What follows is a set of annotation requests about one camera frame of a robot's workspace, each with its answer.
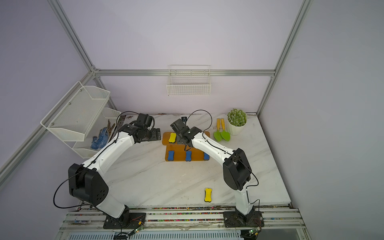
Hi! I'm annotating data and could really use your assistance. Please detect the yellow eraser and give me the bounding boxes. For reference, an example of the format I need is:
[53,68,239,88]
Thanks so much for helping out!
[169,133,177,144]
[204,188,212,203]

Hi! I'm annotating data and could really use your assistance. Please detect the blue eraser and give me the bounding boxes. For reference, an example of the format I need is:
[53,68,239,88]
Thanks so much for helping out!
[167,151,175,162]
[204,153,210,161]
[185,151,192,162]

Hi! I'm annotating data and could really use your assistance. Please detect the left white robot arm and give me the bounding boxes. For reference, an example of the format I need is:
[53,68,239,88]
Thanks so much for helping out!
[68,124,161,219]

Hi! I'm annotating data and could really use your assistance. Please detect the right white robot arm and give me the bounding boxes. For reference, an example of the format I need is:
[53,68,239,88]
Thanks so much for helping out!
[171,119,253,216]

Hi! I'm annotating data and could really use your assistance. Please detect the orange wooden two-tier shelf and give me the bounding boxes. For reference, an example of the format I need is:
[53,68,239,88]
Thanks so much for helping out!
[162,132,204,162]

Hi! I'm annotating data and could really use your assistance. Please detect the green shovel left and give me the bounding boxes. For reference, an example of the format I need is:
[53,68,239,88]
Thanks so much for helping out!
[214,119,223,142]

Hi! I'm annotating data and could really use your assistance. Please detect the green shovel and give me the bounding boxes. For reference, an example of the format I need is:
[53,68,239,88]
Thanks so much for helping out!
[214,119,223,142]
[221,118,231,142]

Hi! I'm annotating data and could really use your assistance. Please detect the brown sticks in rack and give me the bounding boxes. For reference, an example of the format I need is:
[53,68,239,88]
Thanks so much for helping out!
[107,120,116,138]

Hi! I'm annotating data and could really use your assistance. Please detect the green shovel right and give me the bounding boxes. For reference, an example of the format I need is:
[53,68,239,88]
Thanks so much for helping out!
[221,118,231,142]

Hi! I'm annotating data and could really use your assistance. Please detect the blue crumpled item in rack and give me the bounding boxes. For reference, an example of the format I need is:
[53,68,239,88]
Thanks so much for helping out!
[91,127,109,150]

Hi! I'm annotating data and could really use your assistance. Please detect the potted green plant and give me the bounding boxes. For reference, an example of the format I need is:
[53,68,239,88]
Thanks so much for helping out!
[227,109,247,136]

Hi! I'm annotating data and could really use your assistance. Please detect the white mesh two-tier rack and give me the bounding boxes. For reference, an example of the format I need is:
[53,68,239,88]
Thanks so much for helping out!
[41,82,121,159]

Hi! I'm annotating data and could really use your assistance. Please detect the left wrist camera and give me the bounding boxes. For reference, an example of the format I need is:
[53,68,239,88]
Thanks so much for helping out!
[134,113,155,129]

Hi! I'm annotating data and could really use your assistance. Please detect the white wire wall basket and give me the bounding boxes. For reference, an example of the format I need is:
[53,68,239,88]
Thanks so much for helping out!
[167,65,212,97]

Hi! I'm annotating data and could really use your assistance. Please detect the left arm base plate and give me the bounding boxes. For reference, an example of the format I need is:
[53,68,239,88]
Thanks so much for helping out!
[103,213,147,230]

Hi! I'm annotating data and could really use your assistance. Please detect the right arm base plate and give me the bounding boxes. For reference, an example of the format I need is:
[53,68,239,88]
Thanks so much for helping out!
[223,211,265,228]

